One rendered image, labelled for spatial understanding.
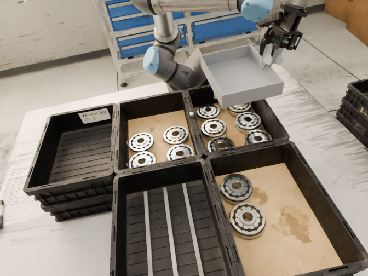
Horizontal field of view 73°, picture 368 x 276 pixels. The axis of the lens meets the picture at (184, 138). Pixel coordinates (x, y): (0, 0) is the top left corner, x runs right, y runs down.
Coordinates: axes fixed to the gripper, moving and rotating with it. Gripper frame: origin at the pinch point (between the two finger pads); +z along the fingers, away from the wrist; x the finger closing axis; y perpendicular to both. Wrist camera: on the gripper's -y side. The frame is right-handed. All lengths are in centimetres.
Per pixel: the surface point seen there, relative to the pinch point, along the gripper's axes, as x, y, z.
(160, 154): -35, 4, 37
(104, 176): -56, 15, 32
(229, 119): -3.3, -4.9, 27.7
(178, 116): -22.6, -15.5, 33.2
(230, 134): -6.4, 3.9, 28.5
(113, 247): -55, 39, 32
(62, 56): -100, -281, 130
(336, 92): 160, -85, 68
